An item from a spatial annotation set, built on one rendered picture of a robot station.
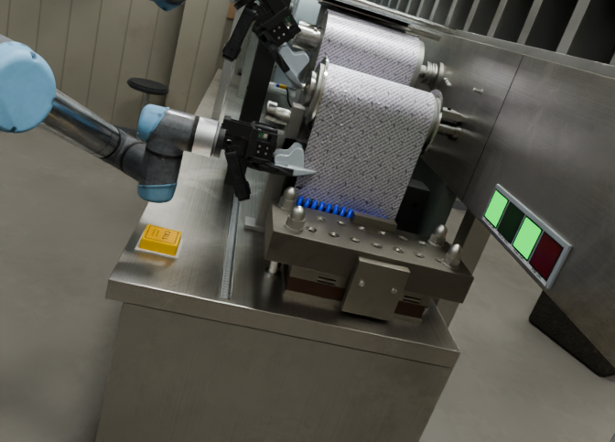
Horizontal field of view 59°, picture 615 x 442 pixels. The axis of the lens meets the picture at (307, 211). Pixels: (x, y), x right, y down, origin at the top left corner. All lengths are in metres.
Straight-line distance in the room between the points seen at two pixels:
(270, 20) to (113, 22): 3.46
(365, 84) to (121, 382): 0.74
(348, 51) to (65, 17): 3.45
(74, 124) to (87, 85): 3.54
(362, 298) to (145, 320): 0.39
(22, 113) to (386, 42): 0.85
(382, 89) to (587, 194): 0.49
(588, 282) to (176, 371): 0.71
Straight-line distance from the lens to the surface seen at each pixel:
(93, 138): 1.15
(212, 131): 1.10
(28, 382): 2.14
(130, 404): 1.14
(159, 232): 1.11
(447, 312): 1.54
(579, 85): 0.93
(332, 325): 1.02
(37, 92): 0.87
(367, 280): 1.02
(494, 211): 1.01
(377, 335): 1.04
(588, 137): 0.87
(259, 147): 1.11
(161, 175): 1.13
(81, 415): 2.03
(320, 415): 1.14
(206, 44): 4.24
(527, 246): 0.90
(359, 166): 1.16
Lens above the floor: 1.42
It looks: 20 degrees down
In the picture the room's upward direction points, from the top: 18 degrees clockwise
